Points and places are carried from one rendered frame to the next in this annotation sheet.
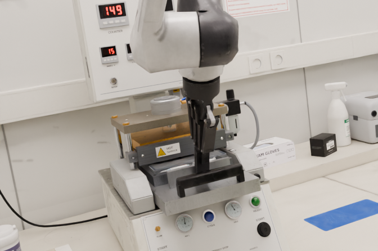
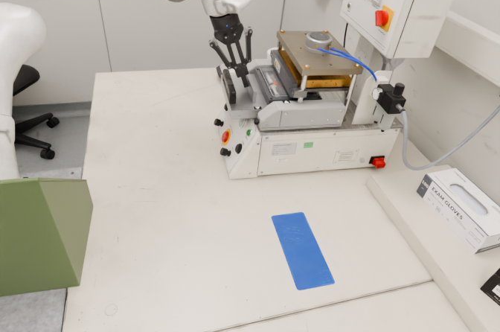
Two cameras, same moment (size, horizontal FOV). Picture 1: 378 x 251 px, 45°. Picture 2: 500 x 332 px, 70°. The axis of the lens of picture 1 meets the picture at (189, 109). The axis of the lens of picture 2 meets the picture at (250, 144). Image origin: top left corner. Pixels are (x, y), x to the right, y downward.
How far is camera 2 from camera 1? 148 cm
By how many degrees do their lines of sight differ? 87
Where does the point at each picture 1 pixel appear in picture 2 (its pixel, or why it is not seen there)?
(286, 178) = (403, 225)
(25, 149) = not seen: hidden behind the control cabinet
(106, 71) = not seen: outside the picture
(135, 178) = (255, 62)
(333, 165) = (452, 292)
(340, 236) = (257, 220)
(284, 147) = (470, 226)
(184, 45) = not seen: outside the picture
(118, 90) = (348, 16)
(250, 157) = (269, 111)
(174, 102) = (309, 42)
